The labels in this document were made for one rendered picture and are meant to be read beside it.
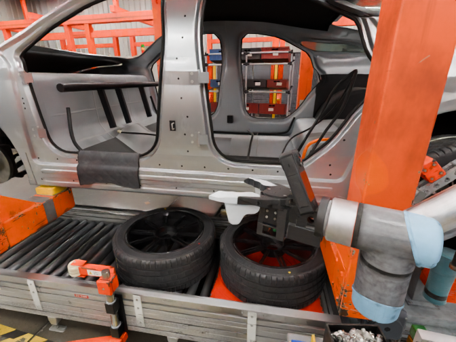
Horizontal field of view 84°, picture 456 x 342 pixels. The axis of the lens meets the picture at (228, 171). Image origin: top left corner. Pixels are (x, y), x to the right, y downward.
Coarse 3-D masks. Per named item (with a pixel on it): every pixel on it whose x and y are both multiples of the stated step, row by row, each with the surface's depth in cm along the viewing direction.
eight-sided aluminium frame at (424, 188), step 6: (450, 162) 111; (444, 168) 111; (450, 174) 107; (426, 180) 114; (438, 180) 109; (444, 180) 108; (450, 180) 108; (420, 186) 115; (426, 186) 111; (432, 186) 110; (438, 186) 110; (420, 192) 111; (426, 192) 112; (432, 192) 111; (414, 198) 113; (420, 198) 112; (414, 204) 114
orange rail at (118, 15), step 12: (24, 0) 1041; (24, 12) 1047; (120, 12) 718; (132, 12) 709; (144, 12) 701; (0, 24) 836; (12, 24) 824; (24, 24) 812; (60, 24) 779; (72, 24) 775; (84, 36) 1007
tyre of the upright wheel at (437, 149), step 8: (432, 136) 130; (440, 136) 127; (448, 136) 125; (432, 144) 122; (440, 144) 119; (448, 144) 117; (432, 152) 116; (440, 152) 113; (448, 152) 112; (440, 160) 114; (448, 160) 113
